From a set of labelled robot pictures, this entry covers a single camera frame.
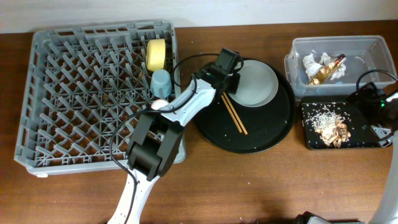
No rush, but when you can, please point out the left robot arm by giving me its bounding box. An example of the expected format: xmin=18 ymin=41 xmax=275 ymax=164
xmin=109 ymin=48 xmax=244 ymax=223

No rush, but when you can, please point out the clear plastic waste bin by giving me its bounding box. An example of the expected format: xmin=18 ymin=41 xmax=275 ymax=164
xmin=284 ymin=35 xmax=397 ymax=101

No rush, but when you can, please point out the gold brown snack wrapper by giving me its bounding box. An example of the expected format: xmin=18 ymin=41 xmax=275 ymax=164
xmin=308 ymin=54 xmax=346 ymax=85

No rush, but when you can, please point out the grey round plate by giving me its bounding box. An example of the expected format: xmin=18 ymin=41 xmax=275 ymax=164
xmin=229 ymin=60 xmax=279 ymax=108

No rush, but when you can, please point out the blue plastic cup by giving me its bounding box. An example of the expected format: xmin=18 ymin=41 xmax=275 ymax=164
xmin=150 ymin=69 xmax=172 ymax=99

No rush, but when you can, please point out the pink plastic cup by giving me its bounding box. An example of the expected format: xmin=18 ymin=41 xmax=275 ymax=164
xmin=150 ymin=99 xmax=169 ymax=110

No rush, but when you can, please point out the food scraps and rice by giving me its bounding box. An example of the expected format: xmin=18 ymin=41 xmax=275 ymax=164
xmin=302 ymin=103 xmax=351 ymax=149

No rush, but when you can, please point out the grey plastic dishwasher rack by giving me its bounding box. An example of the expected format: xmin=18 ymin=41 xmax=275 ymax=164
xmin=14 ymin=21 xmax=178 ymax=177

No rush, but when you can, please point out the yellow bowl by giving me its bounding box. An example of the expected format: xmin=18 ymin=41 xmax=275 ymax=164
xmin=146 ymin=39 xmax=166 ymax=72

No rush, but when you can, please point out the wooden chopstick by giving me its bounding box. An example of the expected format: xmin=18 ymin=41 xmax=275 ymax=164
xmin=223 ymin=93 xmax=248 ymax=135
xmin=221 ymin=94 xmax=243 ymax=133

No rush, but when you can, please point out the white tissue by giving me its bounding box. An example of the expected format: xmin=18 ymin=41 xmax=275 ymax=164
xmin=303 ymin=53 xmax=323 ymax=80
xmin=319 ymin=52 xmax=346 ymax=80

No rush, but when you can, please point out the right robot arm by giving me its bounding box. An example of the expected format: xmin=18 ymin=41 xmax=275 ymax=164
xmin=347 ymin=82 xmax=397 ymax=223

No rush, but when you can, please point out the black rectangular tray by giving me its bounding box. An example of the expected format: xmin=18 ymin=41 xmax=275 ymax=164
xmin=299 ymin=95 xmax=392 ymax=150

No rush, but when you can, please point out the round black serving tray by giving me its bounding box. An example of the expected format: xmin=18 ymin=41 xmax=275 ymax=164
xmin=193 ymin=64 xmax=296 ymax=154

